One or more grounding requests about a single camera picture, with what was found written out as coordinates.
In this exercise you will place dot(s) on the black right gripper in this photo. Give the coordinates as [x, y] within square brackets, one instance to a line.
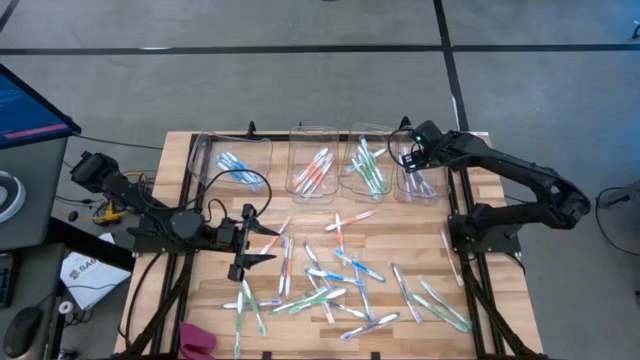
[429, 140]

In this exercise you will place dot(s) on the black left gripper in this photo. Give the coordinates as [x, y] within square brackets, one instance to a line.
[239, 250]

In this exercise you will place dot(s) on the green toothbrush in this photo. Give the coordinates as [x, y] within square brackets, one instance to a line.
[300, 301]
[372, 156]
[380, 180]
[254, 305]
[325, 297]
[239, 320]
[445, 302]
[367, 182]
[369, 155]
[364, 170]
[435, 310]

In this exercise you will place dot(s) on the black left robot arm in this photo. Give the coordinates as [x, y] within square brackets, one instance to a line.
[150, 215]

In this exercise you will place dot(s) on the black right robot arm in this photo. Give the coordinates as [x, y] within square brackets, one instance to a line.
[525, 175]

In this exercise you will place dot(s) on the white label strip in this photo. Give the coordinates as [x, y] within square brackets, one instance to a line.
[479, 133]

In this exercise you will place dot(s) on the clear plastic bin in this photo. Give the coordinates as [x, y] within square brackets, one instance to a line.
[350, 190]
[312, 137]
[200, 160]
[440, 190]

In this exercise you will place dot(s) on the magenta cloth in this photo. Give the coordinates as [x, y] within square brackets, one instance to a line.
[195, 342]

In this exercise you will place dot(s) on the yellow clamp tool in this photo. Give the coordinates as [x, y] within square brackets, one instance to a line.
[107, 216]

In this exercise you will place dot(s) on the black desk beam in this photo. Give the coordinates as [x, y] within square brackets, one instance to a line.
[90, 245]

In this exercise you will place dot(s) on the white printed booklet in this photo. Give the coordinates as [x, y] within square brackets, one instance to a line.
[92, 280]

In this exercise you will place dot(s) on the black knob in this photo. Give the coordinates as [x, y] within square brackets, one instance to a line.
[73, 216]

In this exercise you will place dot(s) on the grey stand foot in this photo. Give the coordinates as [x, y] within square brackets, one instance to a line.
[625, 195]

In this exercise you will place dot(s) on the white tape roll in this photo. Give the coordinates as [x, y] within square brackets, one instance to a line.
[61, 307]

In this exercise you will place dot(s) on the grey desk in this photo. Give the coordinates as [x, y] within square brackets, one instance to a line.
[40, 190]

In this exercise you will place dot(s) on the white round device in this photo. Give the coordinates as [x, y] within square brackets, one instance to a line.
[12, 200]

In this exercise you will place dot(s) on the black computer mouse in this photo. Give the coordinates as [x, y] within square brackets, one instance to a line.
[22, 330]

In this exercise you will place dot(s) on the black keyboard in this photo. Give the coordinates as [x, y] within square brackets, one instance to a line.
[6, 280]

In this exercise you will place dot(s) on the computer monitor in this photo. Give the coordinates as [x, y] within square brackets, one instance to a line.
[25, 115]

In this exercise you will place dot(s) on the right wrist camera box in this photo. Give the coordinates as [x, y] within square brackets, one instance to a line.
[412, 162]

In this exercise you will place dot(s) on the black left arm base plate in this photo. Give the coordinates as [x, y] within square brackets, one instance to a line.
[150, 245]

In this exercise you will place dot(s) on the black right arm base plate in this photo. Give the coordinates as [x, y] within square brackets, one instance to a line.
[500, 246]

